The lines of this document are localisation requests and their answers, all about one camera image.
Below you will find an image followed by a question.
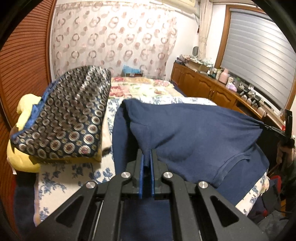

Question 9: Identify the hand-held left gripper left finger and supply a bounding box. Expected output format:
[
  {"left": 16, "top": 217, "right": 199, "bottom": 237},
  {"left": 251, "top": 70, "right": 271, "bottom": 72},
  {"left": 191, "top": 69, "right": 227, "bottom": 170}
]
[{"left": 35, "top": 148, "right": 145, "bottom": 241}]

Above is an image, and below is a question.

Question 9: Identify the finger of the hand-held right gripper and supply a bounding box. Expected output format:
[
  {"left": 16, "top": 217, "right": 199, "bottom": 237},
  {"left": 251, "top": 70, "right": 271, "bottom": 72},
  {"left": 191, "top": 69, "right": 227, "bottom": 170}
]
[{"left": 260, "top": 123, "right": 286, "bottom": 138}]

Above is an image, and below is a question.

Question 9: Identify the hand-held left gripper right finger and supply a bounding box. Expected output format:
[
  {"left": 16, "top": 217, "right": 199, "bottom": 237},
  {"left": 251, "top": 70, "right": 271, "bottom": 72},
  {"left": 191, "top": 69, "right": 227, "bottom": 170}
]
[{"left": 150, "top": 148, "right": 270, "bottom": 241}]

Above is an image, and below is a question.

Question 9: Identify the navy printed t-shirt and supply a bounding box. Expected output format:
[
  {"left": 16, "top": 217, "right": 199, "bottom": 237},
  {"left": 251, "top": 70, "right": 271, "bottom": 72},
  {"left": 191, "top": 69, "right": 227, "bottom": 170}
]
[{"left": 112, "top": 98, "right": 270, "bottom": 207}]

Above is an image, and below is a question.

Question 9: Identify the person's right hand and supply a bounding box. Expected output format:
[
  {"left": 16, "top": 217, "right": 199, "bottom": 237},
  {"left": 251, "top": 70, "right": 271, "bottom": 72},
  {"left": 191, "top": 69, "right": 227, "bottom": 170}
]
[{"left": 276, "top": 142, "right": 295, "bottom": 167}]

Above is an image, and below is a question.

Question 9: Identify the red and black bag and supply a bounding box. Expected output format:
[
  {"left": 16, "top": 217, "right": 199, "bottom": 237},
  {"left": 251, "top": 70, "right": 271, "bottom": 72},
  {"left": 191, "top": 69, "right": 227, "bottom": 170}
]
[{"left": 261, "top": 175, "right": 284, "bottom": 217}]

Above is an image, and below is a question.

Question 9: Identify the pink thermos bottle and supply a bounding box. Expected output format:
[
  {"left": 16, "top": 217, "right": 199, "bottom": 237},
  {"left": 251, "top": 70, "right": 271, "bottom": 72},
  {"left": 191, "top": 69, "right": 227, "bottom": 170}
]
[{"left": 218, "top": 68, "right": 229, "bottom": 84}]

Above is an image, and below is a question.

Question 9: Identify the grey window blind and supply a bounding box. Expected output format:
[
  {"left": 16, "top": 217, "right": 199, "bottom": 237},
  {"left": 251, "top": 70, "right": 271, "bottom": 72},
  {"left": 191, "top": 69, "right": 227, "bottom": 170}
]
[{"left": 221, "top": 9, "right": 296, "bottom": 110}]

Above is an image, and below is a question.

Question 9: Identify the floral bed with blanket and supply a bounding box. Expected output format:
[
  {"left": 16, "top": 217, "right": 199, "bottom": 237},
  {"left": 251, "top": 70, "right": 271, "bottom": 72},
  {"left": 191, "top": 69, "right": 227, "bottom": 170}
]
[{"left": 33, "top": 96, "right": 270, "bottom": 227}]

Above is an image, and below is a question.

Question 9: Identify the long wooden cabinet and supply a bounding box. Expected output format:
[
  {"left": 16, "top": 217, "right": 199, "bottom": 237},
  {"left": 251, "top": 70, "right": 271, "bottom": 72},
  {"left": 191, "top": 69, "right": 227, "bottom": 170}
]
[{"left": 171, "top": 61, "right": 285, "bottom": 130}]

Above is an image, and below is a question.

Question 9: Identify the dark circle-patterned pillow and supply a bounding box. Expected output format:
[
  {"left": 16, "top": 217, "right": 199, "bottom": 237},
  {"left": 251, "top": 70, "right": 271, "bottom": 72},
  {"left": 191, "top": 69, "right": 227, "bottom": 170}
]
[{"left": 10, "top": 65, "right": 112, "bottom": 163}]

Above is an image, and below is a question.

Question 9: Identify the cardboard box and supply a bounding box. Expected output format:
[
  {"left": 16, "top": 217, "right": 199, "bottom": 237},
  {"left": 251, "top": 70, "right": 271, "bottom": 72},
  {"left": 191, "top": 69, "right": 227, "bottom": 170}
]
[{"left": 186, "top": 61, "right": 210, "bottom": 72}]

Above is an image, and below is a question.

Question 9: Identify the teal cloth bundle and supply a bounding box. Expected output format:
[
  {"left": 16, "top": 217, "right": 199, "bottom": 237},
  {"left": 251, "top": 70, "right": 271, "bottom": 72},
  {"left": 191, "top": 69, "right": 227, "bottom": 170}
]
[{"left": 122, "top": 65, "right": 142, "bottom": 77}]

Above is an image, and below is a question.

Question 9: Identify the tied beige curtain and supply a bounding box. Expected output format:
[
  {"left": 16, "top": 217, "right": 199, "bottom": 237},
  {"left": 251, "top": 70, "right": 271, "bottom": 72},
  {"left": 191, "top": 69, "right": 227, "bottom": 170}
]
[{"left": 198, "top": 0, "right": 214, "bottom": 59}]

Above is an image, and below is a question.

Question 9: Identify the yellow plush toy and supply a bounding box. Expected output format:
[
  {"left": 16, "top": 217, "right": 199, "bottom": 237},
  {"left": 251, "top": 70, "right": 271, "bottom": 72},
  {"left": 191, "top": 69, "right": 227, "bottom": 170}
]
[{"left": 7, "top": 94, "right": 103, "bottom": 173}]

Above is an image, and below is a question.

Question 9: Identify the sheer circle-patterned curtain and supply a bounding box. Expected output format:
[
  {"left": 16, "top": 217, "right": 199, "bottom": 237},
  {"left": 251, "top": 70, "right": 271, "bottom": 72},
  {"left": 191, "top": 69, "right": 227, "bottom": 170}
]
[{"left": 50, "top": 0, "right": 178, "bottom": 81}]

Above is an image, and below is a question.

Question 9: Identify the white air conditioner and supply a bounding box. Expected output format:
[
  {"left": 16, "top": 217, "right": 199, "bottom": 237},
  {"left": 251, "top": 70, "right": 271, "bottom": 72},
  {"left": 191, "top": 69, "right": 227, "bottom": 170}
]
[{"left": 159, "top": 0, "right": 201, "bottom": 16}]

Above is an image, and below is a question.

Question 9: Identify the wooden louvered wardrobe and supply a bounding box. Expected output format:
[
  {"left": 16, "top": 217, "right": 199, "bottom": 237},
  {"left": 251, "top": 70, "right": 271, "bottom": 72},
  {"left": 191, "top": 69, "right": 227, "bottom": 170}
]
[{"left": 0, "top": 0, "right": 58, "bottom": 232}]

